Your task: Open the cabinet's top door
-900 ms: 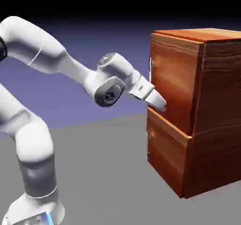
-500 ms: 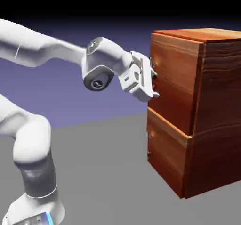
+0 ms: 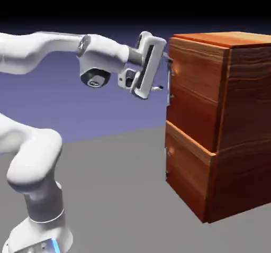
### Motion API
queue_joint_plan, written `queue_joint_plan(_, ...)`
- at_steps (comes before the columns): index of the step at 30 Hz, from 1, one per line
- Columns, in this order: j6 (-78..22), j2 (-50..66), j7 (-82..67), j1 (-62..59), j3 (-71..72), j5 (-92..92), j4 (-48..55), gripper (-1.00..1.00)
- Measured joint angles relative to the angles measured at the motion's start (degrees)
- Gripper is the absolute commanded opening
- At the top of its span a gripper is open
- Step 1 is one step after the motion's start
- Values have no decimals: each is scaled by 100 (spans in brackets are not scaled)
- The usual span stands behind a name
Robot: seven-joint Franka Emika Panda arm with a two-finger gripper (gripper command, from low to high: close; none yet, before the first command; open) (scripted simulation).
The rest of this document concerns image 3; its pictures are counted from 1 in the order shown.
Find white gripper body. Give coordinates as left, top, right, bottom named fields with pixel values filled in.
left=130, top=31, right=167, bottom=100

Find tall wooden cabinet door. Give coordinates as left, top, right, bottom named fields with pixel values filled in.
left=166, top=37, right=230, bottom=153

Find reddish wooden cabinet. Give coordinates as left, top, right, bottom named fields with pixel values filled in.
left=164, top=31, right=271, bottom=224

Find short wooden cabinet door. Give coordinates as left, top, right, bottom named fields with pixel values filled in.
left=164, top=120, right=216, bottom=223

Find long silver door handle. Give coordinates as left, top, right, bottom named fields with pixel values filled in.
left=166, top=58, right=176, bottom=107

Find short silver door handle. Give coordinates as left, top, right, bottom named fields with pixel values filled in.
left=164, top=146, right=173, bottom=178

